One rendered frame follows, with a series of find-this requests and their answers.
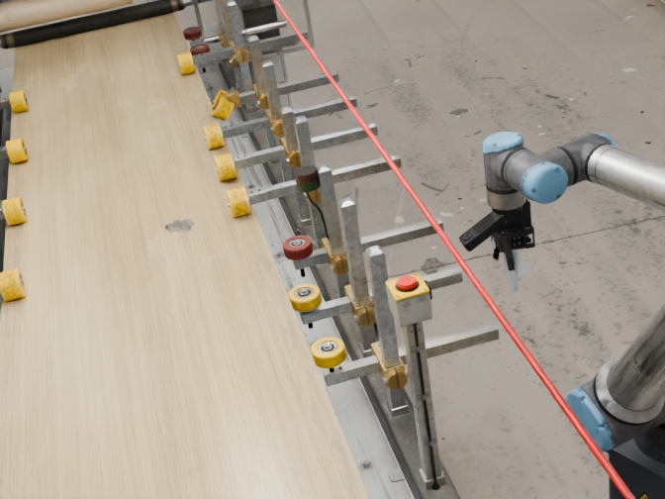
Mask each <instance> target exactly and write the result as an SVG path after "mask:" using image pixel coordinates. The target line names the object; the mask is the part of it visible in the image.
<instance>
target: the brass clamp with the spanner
mask: <svg viewBox="0 0 665 499"><path fill-rule="evenodd" d="M322 244H323V248H325V249H326V251H327V253H328V259H329V264H330V267H331V270H332V272H333V273H337V274H340V275H343V274H347V273H348V272H349V269H348V263H347V257H346V251H345V248H344V251H345V253H342V254H338V255H334V256H333V255H332V253H331V251H330V246H329V241H328V238H323V239H322Z"/></svg>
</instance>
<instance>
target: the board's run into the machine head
mask: <svg viewBox="0 0 665 499"><path fill-rule="evenodd" d="M175 20H177V17H176V15H175V12H172V13H168V14H163V15H159V16H154V17H150V18H145V19H141V20H136V21H132V22H128V23H124V24H119V25H115V26H110V27H105V28H101V29H96V30H92V31H87V32H83V33H78V34H74V35H69V36H65V37H60V38H56V39H51V40H47V41H42V42H38V43H33V44H28V45H24V46H19V47H15V55H19V54H24V53H28V52H33V51H37V50H45V49H50V48H54V47H59V46H63V45H68V44H72V43H77V42H81V41H86V40H90V39H95V38H99V37H104V36H108V35H113V34H117V33H121V32H125V31H130V30H134V29H139V28H143V27H148V26H152V25H157V24H161V23H166V22H170V21H175Z"/></svg>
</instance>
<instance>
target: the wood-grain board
mask: <svg viewBox="0 0 665 499"><path fill-rule="evenodd" d="M186 52H191V51H190V49H189V47H188V45H187V42H186V40H185V37H184V35H183V32H182V30H181V27H180V25H179V22H178V20H175V21H170V22H166V23H161V24H157V25H152V26H148V27H143V28H139V29H134V30H130V31H125V32H121V33H117V34H113V35H108V36H104V37H99V38H95V39H90V40H86V41H81V42H77V43H72V44H68V45H63V46H59V47H54V48H50V49H45V50H37V51H33V52H28V53H24V54H19V55H15V59H14V78H13V92H15V91H19V90H24V92H25V95H26V98H27V100H28V106H29V110H28V111H24V112H19V113H14V112H13V110H12V116H11V135H10V141H11V140H16V139H19V138H22V139H23V141H24V144H25V147H26V149H27V154H28V160H26V161H21V162H17V163H11V161H10V159H9V173H8V192H7V199H11V198H15V197H21V198H22V200H23V203H24V206H25V209H26V214H27V222H25V223H20V224H16V225H12V226H9V225H8V224H7V222H6V230H5V248H4V267H3V271H7V270H11V269H15V268H19V269H20V271H21V273H22V276H23V279H24V283H25V288H26V296H25V297H22V298H18V299H14V300H10V301H4V299H3V297H2V305H1V324H0V499H369V496H368V494H367V491H366V489H365V486H364V484H363V481H362V479H361V476H360V474H359V471H358V469H357V466H356V464H355V461H354V459H353V456H352V454H351V451H350V449H349V446H348V444H347V442H346V439H345V437H344V434H343V432H342V429H341V427H340V424H339V422H338V419H337V417H336V414H335V412H334V409H333V405H332V403H331V400H330V398H329V395H328V393H327V390H326V388H325V385H324V384H323V381H322V379H321V376H320V374H319V371H318V369H317V366H316V364H315V361H314V359H313V356H312V354H311V351H310V349H309V346H308V344H307V341H306V339H305V336H304V334H303V331H302V329H301V326H300V324H299V321H298V319H297V316H296V314H295V311H294V309H293V306H292V304H291V301H290V299H289V296H288V294H287V291H286V289H285V286H284V284H283V281H282V279H281V276H280V274H279V271H278V269H277V266H276V264H275V261H274V259H273V256H272V254H271V251H270V249H269V246H268V244H267V241H266V239H265V236H264V235H263V232H262V230H261V228H260V225H259V223H258V220H257V218H256V215H255V213H254V210H253V208H252V205H250V203H249V206H250V214H246V215H242V216H238V217H234V218H233V216H232V214H231V210H230V207H228V198H227V191H229V190H233V189H237V188H241V187H244V185H243V183H242V180H241V178H240V175H239V173H238V170H237V169H236V172H237V178H233V179H229V180H225V181H220V180H219V177H218V174H217V172H216V170H215V162H214V156H217V155H221V154H226V153H231V151H230V149H229V146H228V144H227V141H226V139H224V143H225V146H224V147H221V148H217V149H213V150H208V147H207V144H206V141H205V140H204V137H205V136H204V132H203V127H204V126H209V125H213V124H217V123H219V121H218V119H217V118H216V117H214V116H212V115H211V114H210V110H211V106H212V104H211V101H210V99H209V96H208V94H207V91H206V89H205V86H204V84H203V81H202V79H201V76H200V74H199V71H198V69H197V66H196V65H195V64H194V67H195V72H192V73H187V74H183V75H182V74H181V72H180V68H179V67H178V64H177V63H178V60H177V55H178V54H181V53H186ZM185 219H190V220H191V221H192V222H194V223H195V224H194V225H191V226H190V227H191V228H192V230H190V231H188V232H187V233H179V232H176V231H174V232H169V231H168V230H166V229H165V225H166V224H169V223H170V224H172V223H173V222H174V220H176V221H177V220H178V221H179V222H181V221H183V220H185Z"/></svg>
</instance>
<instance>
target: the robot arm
mask: <svg viewBox="0 0 665 499"><path fill-rule="evenodd" d="M482 154H483V156H484V168H485V180H486V194H487V203H488V205H489V206H490V207H492V212H491V213H489V214H488V215H487V216H485V217H484V218H483V219H482V220H480V221H479V222H478V223H477V224H475V225H474V226H473V227H471V228H470V229H469V230H468V231H466V232H465V233H464V234H462V235H461V236H460V237H459V240H460V241H461V243H462V244H463V246H464V247H465V248H466V249H467V250H468V251H472V250H474V249H475V248H476V247H478V246H479V245H480V244H482V243H483V242H484V241H485V240H487V239H488V238H489V237H491V242H492V255H493V258H494V259H495V260H498V259H499V253H500V252H503V253H504V263H505V266H506V270H507V276H508V278H509V284H510V286H511V287H512V288H513V289H514V290H515V291H518V283H517V279H518V278H519V277H521V276H523V275H525V274H527V273H529V272H531V270H532V265H531V263H530V262H526V261H522V259H521V256H520V254H519V253H518V252H517V251H512V250H515V249H518V250H520V249H524V248H526V249H530V248H534V247H535V244H534V227H533V226H532V224H531V213H530V202H529V201H527V198H528V199H529V200H532V201H535V202H537V203H540V204H548V203H552V202H554V201H556V200H557V199H559V198H560V197H561V196H562V195H563V193H564V192H565V190H566V188H567V187H569V186H571V185H574V184H576V183H579V182H581V181H584V180H588V181H590V182H593V183H595V184H598V185H603V186H605V187H608V188H610V189H612V190H614V191H616V192H619V193H621V194H624V195H626V196H628V197H631V198H633V199H636V200H638V201H641V202H643V203H645V204H648V205H650V206H653V207H655V208H657V209H660V210H662V211H665V165H664V164H661V163H658V162H655V161H653V160H650V159H647V158H644V157H642V156H639V155H636V154H633V153H630V152H628V151H625V150H620V149H618V147H617V145H616V143H615V142H614V140H613V139H611V138H610V137H609V136H608V135H606V134H604V133H593V134H588V135H586V136H584V137H582V138H580V139H578V140H575V141H572V142H570V143H567V144H565V145H562V146H560V147H557V148H554V149H551V150H547V151H545V152H542V153H539V154H536V153H534V152H533V151H531V150H528V149H526V148H524V147H523V136H522V135H521V134H519V133H516V132H500V133H497V134H494V135H491V136H489V137H488V138H486V139H485V140H484V142H483V151H482ZM502 215H504V216H502ZM528 228H529V229H528ZM530 234H532V241H533V243H531V238H530V237H529V236H528V235H530ZM527 243H531V244H527ZM566 403H567V404H568V405H569V407H570V408H571V409H572V411H573V412H574V414H575V415H576V416H577V418H578V419H579V421H580V422H581V423H582V425H583V426H584V428H585V429H586V430H587V432H588V433H589V434H590V436H591V437H592V439H593V440H594V441H595V443H596V444H597V446H598V447H599V448H600V450H601V451H602V452H604V451H607V450H609V449H615V448H616V447H618V446H620V445H622V444H624V443H626V442H627V441H629V440H631V439H633V438H634V441H635V443H636V445H637V447H638V448H639V449H640V450H641V451H642V452H643V453H644V454H645V455H647V456H648V457H650V458H652V459H654V460H656V461H659V462H662V463H665V301H664V302H663V304H662V305H661V306H660V307H659V309H658V310H657V311H656V313H655V314H654V315H653V317H652V318H651V319H650V320H649V322H648V323H647V324H646V326H645V327H644V328H643V330H642V331H641V332H640V334H639V335H638V336H637V337H636V339H635V340H634V341H633V343H632V344H631V345H630V347H629V348H628V349H627V350H626V352H625V353H624V354H623V356H622V357H621V358H616V359H613V360H610V361H609V362H607V363H606V364H604V365H603V366H602V368H601V369H600V370H599V371H598V373H597V374H596V376H595V377H594V378H593V379H592V380H590V381H589V382H587V383H585V384H583V385H581V386H579V387H576V388H575V389H574V390H572V391H570V392H569V393H568V395H567V398H566Z"/></svg>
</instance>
